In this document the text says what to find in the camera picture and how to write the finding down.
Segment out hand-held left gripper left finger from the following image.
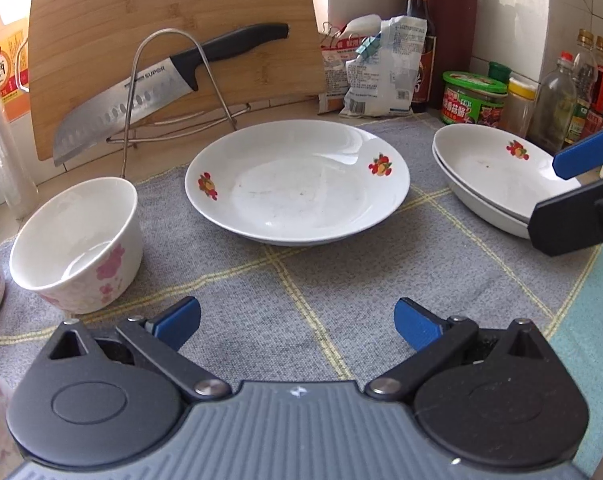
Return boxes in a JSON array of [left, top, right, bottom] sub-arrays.
[[44, 296, 232, 403]]

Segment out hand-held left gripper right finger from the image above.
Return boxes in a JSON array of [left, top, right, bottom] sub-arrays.
[[365, 297, 557, 403]]

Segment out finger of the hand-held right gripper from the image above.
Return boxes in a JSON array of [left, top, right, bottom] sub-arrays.
[[553, 127, 603, 181], [528, 171, 603, 257]]

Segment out white plate with pink flower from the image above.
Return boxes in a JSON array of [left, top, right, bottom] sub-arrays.
[[431, 145, 532, 240]]

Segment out white plate with faded print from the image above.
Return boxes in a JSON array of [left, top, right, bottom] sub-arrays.
[[433, 124, 582, 223]]

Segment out white plate with two fruit prints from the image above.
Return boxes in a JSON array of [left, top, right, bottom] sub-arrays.
[[184, 120, 411, 247]]

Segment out red-capped clear bottle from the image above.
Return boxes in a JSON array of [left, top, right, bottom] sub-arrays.
[[526, 51, 578, 155]]

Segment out gold-capped condiment bottle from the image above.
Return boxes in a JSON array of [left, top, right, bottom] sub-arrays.
[[587, 35, 603, 133], [564, 29, 599, 146]]

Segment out yellow-lidded jar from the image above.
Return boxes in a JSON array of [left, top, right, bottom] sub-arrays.
[[499, 76, 538, 137]]

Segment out grey and teal checked towel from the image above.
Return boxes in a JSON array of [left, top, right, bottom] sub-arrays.
[[0, 112, 603, 476]]

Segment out green-lidded sauce jar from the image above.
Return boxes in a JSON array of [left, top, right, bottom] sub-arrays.
[[441, 71, 508, 127]]

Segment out dark brown knife block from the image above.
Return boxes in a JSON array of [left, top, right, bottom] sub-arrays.
[[426, 0, 478, 111]]

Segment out dark soy sauce bottle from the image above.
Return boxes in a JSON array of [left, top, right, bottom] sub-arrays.
[[405, 0, 437, 113]]

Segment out white clipped food bag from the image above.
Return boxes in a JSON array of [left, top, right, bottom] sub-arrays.
[[342, 16, 428, 120]]

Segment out clear cling film roll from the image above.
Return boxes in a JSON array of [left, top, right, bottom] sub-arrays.
[[0, 25, 37, 218]]

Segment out red and white food bag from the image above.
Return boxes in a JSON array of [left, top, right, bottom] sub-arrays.
[[317, 17, 382, 115]]

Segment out orange-capped oil bottle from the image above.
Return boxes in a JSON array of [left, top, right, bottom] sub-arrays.
[[0, 0, 32, 123]]

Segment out bamboo cutting board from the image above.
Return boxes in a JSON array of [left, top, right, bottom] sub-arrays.
[[26, 0, 327, 162]]

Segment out black-handled kitchen knife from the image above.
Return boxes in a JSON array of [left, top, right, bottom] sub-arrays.
[[52, 22, 290, 167]]

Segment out metal wire rack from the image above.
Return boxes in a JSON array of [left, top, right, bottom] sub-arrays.
[[106, 29, 250, 178]]

